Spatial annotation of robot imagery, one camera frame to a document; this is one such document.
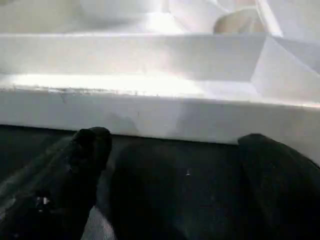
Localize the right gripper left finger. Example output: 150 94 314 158
0 126 113 240

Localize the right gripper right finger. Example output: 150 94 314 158
237 133 320 240

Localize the white plastic table top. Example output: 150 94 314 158
0 0 320 167

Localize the black work mat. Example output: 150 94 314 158
0 124 320 240

